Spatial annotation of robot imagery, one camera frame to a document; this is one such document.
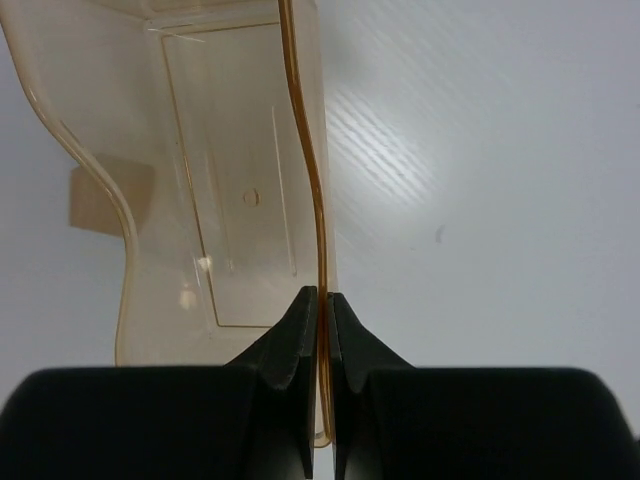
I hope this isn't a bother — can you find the wooden cube block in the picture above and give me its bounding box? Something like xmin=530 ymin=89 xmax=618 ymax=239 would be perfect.
xmin=68 ymin=154 xmax=156 ymax=237

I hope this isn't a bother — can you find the transparent amber plastic bin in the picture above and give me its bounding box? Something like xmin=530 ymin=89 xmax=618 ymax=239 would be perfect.
xmin=0 ymin=0 xmax=342 ymax=449

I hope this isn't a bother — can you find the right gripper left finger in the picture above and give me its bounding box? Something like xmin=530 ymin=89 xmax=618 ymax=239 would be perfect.
xmin=1 ymin=287 xmax=317 ymax=479

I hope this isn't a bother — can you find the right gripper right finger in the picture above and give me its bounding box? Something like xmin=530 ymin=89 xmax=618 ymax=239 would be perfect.
xmin=328 ymin=294 xmax=639 ymax=479

